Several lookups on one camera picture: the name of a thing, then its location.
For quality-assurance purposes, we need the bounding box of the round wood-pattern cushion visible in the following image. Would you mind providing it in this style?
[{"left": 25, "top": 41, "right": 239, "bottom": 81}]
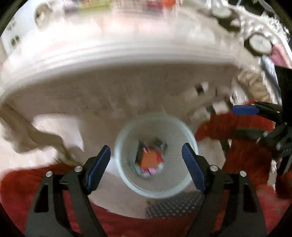
[{"left": 243, "top": 33, "right": 273, "bottom": 57}]

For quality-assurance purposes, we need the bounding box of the ornate white sofa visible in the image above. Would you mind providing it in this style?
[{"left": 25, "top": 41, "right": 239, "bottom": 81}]
[{"left": 202, "top": 1, "right": 291, "bottom": 104}]

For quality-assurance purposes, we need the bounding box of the white mesh trash bin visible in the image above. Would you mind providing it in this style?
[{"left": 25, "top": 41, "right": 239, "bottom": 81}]
[{"left": 114, "top": 114, "right": 198, "bottom": 199}]

